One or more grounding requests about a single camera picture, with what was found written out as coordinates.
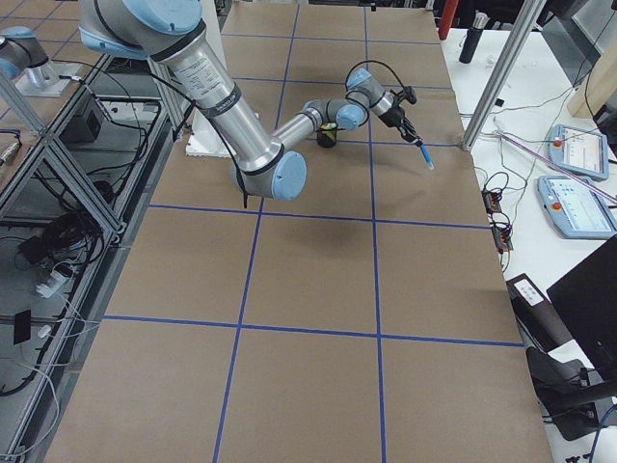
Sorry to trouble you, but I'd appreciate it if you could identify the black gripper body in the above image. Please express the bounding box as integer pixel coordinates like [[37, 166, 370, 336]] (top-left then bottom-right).
[[380, 103, 407, 131]]

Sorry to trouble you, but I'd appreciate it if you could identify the blue marker pen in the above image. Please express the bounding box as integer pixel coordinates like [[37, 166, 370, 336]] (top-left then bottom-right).
[[417, 143, 435, 170]]

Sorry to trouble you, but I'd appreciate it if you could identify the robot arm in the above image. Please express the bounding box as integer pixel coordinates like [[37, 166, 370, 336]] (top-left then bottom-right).
[[1, 26, 58, 89], [79, 1, 423, 201]]

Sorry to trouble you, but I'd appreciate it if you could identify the black mesh pen cup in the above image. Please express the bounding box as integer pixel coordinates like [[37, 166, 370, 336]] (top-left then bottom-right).
[[316, 123, 337, 149]]

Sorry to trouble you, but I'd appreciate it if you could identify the red bottle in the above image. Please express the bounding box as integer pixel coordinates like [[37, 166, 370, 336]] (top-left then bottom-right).
[[438, 0, 459, 41]]

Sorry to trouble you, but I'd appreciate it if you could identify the black thermos bottle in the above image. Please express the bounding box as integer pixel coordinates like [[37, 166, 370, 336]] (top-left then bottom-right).
[[459, 12, 489, 64]]

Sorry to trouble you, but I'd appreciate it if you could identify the teach pendant far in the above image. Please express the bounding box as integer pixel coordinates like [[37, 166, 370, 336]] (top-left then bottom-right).
[[548, 124, 609, 181]]

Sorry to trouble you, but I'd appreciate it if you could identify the teach pendant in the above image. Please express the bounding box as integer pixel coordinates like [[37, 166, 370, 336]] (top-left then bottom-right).
[[548, 124, 609, 181], [537, 176, 616, 240]]

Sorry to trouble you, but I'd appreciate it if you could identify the teach pendant near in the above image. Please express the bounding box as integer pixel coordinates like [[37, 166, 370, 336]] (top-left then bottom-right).
[[537, 176, 616, 240]]

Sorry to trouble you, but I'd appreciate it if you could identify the brown paper table cover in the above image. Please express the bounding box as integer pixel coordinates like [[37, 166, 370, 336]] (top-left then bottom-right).
[[45, 3, 551, 462]]

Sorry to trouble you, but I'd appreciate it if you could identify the grey aluminium frame post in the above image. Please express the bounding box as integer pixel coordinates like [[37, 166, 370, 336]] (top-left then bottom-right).
[[460, 0, 547, 151]]

